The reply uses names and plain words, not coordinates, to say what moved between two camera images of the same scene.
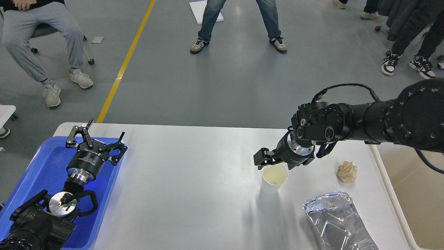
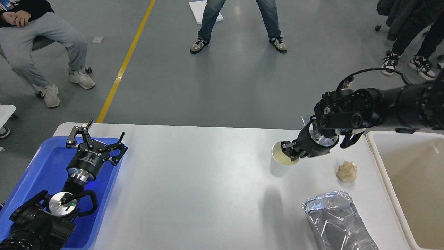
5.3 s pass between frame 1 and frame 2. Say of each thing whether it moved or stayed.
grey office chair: moved
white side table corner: stayed
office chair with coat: stayed
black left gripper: stayed
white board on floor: stayed
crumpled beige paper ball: stayed
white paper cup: moved
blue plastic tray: stayed
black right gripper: moved
